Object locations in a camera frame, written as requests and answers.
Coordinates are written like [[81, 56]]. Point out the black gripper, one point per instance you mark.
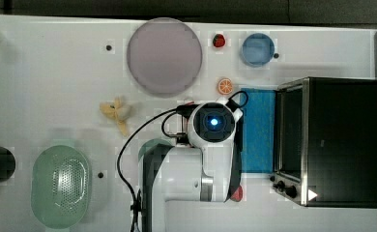
[[183, 124]]

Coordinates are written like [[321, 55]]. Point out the red felt ketchup bottle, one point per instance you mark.
[[188, 101]]

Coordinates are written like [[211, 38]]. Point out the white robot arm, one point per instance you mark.
[[203, 165]]

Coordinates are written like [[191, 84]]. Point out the black toaster oven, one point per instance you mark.
[[325, 147]]

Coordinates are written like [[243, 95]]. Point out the orange slice toy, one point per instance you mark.
[[225, 86]]

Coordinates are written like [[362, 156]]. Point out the green mug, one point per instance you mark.
[[149, 145]]

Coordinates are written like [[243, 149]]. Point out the grey round plate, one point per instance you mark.
[[164, 56]]

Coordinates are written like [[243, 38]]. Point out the peeled banana toy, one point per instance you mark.
[[118, 111]]

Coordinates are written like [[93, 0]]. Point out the red strawberry toy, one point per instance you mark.
[[218, 41]]

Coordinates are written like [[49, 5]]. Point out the blue round bowl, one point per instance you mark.
[[257, 50]]

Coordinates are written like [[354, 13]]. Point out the red round toy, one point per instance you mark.
[[237, 196]]

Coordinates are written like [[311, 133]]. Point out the green colander basket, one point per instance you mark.
[[60, 187]]

